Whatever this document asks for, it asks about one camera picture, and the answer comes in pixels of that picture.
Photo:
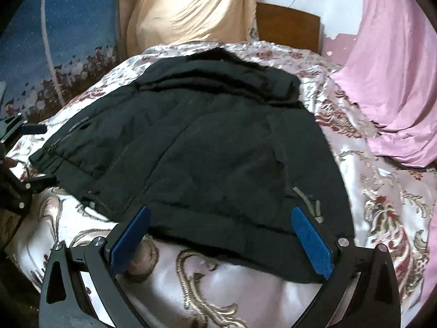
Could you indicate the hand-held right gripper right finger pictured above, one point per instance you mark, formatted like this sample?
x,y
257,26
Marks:
x,y
312,242

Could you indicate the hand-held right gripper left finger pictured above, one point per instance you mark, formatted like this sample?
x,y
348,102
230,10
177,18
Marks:
x,y
131,239

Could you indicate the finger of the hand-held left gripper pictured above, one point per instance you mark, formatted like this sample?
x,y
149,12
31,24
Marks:
x,y
34,129
41,181

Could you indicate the black jacket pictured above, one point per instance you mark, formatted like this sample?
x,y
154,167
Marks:
x,y
205,150

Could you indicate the blue fabric wardrobe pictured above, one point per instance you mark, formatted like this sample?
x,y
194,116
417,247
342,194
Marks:
x,y
27,41

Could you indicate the floral satin bed quilt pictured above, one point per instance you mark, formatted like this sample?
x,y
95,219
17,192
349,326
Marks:
x,y
239,297

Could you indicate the pink curtain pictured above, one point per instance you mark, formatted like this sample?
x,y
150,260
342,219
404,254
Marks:
x,y
392,75

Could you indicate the yellow hanging sheet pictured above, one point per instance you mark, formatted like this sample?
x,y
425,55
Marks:
x,y
191,6

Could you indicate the wooden headboard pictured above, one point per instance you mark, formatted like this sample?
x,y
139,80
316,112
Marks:
x,y
286,27

